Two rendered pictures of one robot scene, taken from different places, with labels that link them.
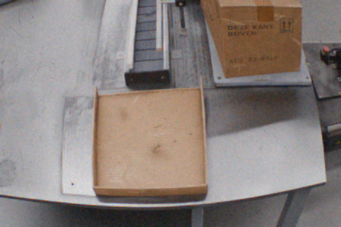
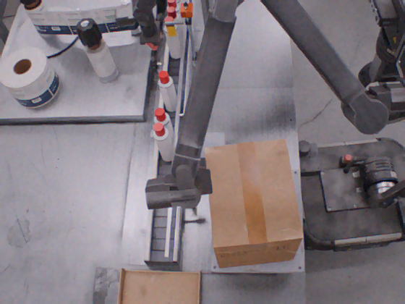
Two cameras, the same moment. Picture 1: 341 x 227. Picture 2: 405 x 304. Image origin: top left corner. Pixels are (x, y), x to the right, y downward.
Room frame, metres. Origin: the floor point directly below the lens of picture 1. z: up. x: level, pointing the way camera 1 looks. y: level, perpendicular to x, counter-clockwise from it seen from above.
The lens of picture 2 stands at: (0.68, -0.21, 2.24)
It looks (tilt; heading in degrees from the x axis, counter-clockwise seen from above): 62 degrees down; 10
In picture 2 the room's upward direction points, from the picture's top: 12 degrees counter-clockwise
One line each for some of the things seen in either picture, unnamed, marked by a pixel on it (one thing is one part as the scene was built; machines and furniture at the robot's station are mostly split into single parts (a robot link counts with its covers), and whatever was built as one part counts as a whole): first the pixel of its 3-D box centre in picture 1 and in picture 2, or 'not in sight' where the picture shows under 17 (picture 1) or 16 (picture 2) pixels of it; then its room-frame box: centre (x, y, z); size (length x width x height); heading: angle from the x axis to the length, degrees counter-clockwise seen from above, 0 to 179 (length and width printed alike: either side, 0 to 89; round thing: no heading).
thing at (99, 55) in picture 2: not in sight; (97, 50); (1.75, 0.28, 1.03); 0.09 x 0.09 x 0.30
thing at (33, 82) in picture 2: not in sight; (30, 77); (1.71, 0.59, 0.95); 0.20 x 0.20 x 0.14
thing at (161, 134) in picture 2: not in sight; (163, 142); (1.36, 0.02, 0.98); 0.05 x 0.05 x 0.20
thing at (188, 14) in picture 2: not in sight; (183, 36); (1.76, -0.05, 1.05); 0.10 x 0.04 x 0.33; 87
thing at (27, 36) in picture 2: not in sight; (48, 31); (2.02, 0.59, 0.89); 0.31 x 0.31 x 0.01
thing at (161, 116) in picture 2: not in sight; (164, 127); (1.42, 0.02, 0.98); 0.05 x 0.05 x 0.20
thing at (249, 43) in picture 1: (250, 5); (251, 206); (1.12, -0.25, 0.99); 0.30 x 0.24 x 0.27; 3
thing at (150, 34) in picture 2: not in sight; (148, 27); (1.75, 0.06, 1.13); 0.10 x 0.07 x 0.07; 177
